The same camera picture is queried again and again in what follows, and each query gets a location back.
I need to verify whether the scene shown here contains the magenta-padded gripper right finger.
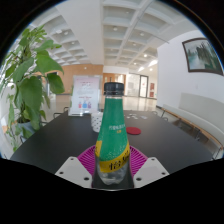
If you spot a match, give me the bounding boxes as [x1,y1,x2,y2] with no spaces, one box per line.
[127,145,170,190]

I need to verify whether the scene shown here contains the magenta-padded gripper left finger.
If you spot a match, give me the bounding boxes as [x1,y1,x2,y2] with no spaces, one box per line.
[54,144,101,190]

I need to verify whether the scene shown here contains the green-labelled clear drink bottle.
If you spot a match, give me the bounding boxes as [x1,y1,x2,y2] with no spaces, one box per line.
[94,82,131,187]

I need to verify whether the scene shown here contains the flat round red coaster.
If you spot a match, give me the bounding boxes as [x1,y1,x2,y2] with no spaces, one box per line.
[125,126,142,136]

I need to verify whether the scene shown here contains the white dotted cup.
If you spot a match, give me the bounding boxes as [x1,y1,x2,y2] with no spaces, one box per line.
[90,111,104,133]

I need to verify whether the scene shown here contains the black metal chairs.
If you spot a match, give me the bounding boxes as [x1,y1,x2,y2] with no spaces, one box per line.
[52,106,72,120]

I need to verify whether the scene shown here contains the long white bench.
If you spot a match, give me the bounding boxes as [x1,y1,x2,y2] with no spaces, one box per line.
[161,92,224,158]

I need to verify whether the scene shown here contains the acrylic sign stand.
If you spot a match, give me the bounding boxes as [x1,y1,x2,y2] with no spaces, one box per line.
[68,75,102,117]

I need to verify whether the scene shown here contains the black-framed glass door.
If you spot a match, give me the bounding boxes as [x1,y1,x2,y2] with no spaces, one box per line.
[138,74,149,98]

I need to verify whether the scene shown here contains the green leafy potted plant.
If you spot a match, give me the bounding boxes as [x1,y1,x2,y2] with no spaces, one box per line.
[0,24,66,154]

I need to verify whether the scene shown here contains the dark-framed landscape picture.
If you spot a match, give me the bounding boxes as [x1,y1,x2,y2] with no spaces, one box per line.
[181,37,224,76]

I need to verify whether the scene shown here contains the recessed ceiling lights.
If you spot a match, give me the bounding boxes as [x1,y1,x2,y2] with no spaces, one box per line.
[56,24,161,69]

